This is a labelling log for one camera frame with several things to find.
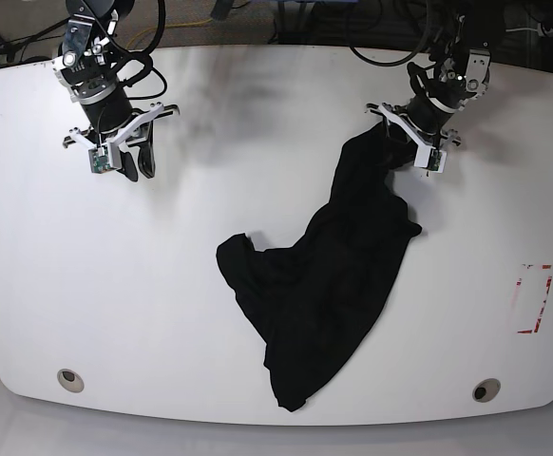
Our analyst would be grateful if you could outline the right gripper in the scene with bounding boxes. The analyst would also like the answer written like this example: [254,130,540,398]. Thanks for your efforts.
[63,89,180,182]

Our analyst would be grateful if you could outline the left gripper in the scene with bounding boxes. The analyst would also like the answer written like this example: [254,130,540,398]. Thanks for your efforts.
[365,95,462,150]

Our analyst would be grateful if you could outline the black T-shirt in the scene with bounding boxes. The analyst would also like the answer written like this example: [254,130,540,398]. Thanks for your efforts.
[216,123,422,412]

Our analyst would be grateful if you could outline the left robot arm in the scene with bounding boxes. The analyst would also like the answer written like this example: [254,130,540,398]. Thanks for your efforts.
[367,1,505,171]

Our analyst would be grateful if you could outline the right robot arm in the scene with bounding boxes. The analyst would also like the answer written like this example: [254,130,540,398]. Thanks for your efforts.
[52,1,180,182]

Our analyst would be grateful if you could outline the red tape rectangle marking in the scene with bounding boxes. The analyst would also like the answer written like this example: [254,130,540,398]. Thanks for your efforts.
[513,264,553,334]

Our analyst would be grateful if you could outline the left table grommet hole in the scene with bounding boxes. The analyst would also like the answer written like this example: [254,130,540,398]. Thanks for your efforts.
[57,369,85,393]

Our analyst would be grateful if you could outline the table grommet hole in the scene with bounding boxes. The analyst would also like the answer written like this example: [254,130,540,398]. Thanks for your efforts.
[57,369,85,393]
[472,378,501,403]

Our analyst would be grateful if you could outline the right table grommet hole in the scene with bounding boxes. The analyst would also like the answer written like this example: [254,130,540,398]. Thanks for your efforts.
[472,378,501,403]

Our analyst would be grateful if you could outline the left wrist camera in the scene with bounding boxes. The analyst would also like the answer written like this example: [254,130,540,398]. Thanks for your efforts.
[413,145,448,173]

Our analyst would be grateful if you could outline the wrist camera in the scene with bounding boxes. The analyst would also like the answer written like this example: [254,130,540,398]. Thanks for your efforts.
[413,145,448,173]
[88,146,121,174]

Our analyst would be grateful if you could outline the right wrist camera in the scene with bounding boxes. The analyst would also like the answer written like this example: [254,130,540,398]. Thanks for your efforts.
[88,146,121,174]

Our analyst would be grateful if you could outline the yellow cable on floor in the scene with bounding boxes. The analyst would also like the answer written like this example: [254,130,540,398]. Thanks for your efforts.
[126,9,220,51]

